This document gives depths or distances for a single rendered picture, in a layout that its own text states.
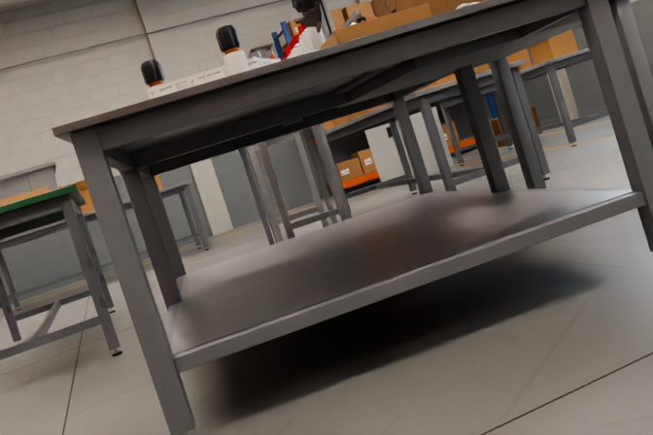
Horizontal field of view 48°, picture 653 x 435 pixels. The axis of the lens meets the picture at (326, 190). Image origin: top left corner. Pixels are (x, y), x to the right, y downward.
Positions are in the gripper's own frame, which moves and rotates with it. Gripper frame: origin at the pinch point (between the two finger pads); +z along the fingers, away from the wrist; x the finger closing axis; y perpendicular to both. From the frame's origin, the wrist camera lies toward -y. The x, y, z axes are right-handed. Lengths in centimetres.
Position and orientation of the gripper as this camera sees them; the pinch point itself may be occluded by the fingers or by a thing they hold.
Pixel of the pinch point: (320, 28)
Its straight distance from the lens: 261.8
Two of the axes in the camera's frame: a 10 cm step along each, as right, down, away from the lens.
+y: -9.4, 3.1, -1.7
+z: 1.8, 8.3, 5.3
